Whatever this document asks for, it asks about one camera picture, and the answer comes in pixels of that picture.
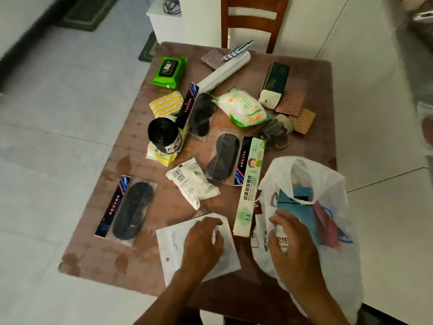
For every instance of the person's left hand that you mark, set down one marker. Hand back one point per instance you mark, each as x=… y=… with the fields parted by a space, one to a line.
x=199 y=250

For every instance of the person's right hand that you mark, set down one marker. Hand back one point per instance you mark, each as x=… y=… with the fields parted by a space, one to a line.
x=297 y=253

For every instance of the person's right thumb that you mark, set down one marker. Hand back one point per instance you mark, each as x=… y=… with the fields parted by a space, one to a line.
x=274 y=253

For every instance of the person's left thumb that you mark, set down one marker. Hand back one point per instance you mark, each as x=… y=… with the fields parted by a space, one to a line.
x=219 y=242

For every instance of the white zip pouch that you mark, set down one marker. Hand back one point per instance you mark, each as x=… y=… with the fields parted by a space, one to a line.
x=172 y=247

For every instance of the white plastic shopping bag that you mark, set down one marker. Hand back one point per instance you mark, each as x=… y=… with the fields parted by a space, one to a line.
x=333 y=267

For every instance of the person's left forearm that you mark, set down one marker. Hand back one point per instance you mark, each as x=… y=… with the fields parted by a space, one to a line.
x=169 y=301

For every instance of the person's right forearm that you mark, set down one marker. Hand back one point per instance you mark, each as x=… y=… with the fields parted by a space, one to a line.
x=321 y=306

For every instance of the blue box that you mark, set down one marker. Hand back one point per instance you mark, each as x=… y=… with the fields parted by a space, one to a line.
x=304 y=208

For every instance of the long green white box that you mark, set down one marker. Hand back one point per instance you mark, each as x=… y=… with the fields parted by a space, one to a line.
x=249 y=192

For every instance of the pink item in bag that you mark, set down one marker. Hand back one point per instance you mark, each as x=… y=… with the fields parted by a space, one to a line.
x=326 y=226

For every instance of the white printed packet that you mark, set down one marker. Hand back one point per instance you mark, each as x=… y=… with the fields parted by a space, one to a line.
x=192 y=182

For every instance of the black eye mask packet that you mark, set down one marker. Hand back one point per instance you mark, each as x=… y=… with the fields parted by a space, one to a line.
x=130 y=209
x=225 y=159
x=199 y=111

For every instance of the brown table cover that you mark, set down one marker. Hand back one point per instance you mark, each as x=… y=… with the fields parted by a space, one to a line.
x=145 y=199

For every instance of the yellow tissue pack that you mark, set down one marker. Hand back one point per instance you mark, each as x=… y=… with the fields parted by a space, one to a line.
x=162 y=158

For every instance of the black garbage bag roll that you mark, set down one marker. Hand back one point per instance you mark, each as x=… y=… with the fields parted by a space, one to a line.
x=164 y=133

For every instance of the white round cup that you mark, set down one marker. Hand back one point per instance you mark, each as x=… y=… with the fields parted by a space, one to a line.
x=287 y=121

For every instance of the patterned square coaster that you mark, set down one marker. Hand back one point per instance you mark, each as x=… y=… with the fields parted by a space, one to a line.
x=302 y=121
x=212 y=58
x=290 y=104

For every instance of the white bag with green print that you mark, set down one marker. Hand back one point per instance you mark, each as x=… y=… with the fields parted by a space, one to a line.
x=243 y=107

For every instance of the yellow striped sponge cloth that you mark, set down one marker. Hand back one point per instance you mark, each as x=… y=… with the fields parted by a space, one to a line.
x=165 y=104

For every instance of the dark green box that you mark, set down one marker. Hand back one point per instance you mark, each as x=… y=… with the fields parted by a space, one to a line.
x=275 y=81

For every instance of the green wet wipes pack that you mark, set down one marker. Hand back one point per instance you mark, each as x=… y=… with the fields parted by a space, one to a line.
x=169 y=72

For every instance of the blue striped white cloth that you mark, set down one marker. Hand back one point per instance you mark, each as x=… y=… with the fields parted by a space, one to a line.
x=238 y=50

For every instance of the clear plastic packet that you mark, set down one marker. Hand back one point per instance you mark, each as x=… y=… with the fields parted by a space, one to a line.
x=427 y=128

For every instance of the small green floor mat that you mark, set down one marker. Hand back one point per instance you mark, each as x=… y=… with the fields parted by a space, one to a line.
x=149 y=49

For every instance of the wooden chair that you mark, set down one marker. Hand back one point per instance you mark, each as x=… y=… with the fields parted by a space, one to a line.
x=252 y=27

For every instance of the white cabinet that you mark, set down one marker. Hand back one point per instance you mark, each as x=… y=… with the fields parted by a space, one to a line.
x=169 y=27

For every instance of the large green floor mat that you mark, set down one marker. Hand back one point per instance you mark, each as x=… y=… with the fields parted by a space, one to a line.
x=89 y=13

